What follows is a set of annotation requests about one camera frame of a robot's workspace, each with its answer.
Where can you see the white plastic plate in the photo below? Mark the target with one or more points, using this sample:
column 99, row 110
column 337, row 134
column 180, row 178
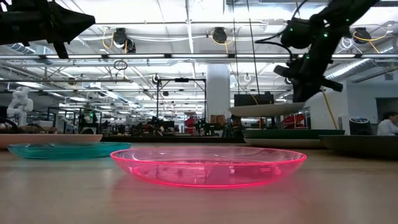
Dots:
column 264, row 109

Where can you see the white building column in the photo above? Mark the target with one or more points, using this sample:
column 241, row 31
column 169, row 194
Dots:
column 218, row 93

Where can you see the red transparent plastic plate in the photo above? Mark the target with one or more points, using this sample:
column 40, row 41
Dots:
column 208, row 168

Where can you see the black cylinder device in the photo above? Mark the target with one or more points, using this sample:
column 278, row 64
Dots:
column 360, row 126

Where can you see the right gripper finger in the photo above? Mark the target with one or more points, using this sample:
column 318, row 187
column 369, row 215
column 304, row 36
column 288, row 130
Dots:
column 306, row 96

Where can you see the green plastic plate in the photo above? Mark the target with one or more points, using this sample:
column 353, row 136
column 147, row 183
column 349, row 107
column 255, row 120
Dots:
column 292, row 133

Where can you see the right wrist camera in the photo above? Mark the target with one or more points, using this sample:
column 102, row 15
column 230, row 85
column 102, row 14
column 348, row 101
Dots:
column 284, row 71

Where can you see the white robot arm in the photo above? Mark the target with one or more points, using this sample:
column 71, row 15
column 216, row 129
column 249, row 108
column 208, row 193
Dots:
column 20, row 104

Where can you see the person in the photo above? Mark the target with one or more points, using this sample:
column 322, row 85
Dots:
column 387, row 127

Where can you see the black hanging box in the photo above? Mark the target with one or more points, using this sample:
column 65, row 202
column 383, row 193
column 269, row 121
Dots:
column 253, row 99

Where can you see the pale pink plastic plate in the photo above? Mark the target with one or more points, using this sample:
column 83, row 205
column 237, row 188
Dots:
column 46, row 140

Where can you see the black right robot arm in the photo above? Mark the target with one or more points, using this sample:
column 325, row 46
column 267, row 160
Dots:
column 335, row 25

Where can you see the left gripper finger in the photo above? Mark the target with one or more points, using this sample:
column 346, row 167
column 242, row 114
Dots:
column 71, row 25

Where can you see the long ceiling light strip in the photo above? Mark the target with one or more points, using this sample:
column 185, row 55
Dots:
column 140, row 56

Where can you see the black gantry frame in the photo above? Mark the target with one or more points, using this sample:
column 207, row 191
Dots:
column 182, row 80

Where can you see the teal transparent plastic plate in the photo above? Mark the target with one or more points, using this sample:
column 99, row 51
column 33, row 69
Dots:
column 62, row 151

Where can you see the dark grey plastic plate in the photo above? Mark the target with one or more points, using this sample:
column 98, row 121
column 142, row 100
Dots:
column 360, row 144

